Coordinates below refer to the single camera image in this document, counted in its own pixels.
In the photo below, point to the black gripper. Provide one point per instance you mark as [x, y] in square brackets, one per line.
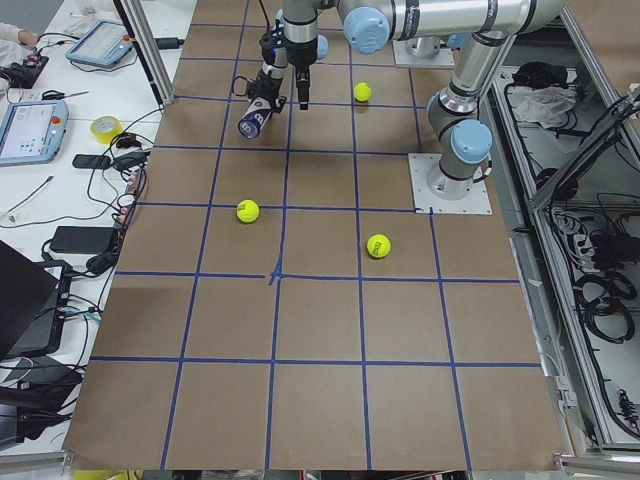
[264, 86]
[301, 56]

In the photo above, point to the Wilson tennis ball can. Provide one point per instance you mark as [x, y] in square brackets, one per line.
[255, 118]

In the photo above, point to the tennis ball centre back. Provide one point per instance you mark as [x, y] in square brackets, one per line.
[362, 92]

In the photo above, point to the tennis ball front left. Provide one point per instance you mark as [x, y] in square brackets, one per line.
[247, 211]

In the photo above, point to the tennis ball near base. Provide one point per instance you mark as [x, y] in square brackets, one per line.
[378, 246]

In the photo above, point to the person hand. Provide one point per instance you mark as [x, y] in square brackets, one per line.
[28, 39]

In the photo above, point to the far teach pendant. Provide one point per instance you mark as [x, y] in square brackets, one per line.
[104, 45]

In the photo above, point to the teach pendant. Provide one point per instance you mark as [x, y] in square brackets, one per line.
[32, 132]
[104, 45]

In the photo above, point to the yellow tape roll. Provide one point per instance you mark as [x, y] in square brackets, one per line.
[106, 128]

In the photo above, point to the black smartphone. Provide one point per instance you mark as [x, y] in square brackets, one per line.
[91, 162]

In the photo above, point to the scissors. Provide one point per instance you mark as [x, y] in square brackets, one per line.
[51, 95]

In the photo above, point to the black power adapter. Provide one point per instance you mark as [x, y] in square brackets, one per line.
[81, 239]

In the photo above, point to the white cloth rag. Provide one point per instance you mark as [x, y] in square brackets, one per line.
[548, 107]

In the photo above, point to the near teach pendant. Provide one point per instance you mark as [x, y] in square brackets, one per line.
[32, 132]

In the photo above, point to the black laptop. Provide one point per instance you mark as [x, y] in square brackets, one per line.
[33, 295]

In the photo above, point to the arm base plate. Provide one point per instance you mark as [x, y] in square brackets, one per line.
[435, 193]
[423, 52]

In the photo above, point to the aluminium frame post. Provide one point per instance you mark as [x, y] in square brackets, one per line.
[135, 22]

